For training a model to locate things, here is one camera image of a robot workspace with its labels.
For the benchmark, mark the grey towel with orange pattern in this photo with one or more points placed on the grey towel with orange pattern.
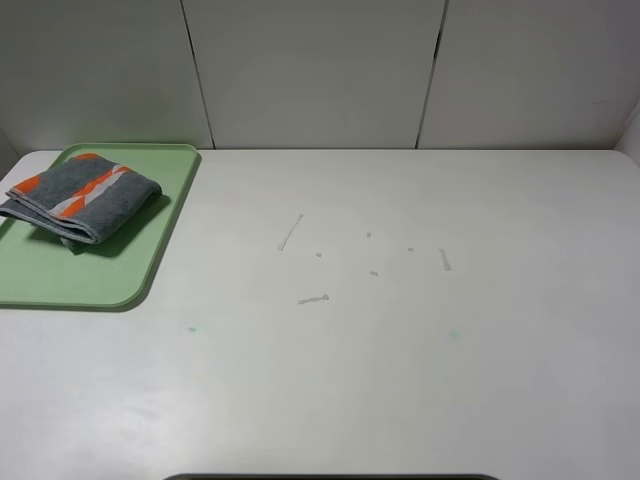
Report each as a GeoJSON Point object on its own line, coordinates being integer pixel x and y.
{"type": "Point", "coordinates": [84, 200]}

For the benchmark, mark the light green plastic tray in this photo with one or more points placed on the light green plastic tray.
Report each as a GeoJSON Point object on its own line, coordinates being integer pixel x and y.
{"type": "Point", "coordinates": [39, 272]}

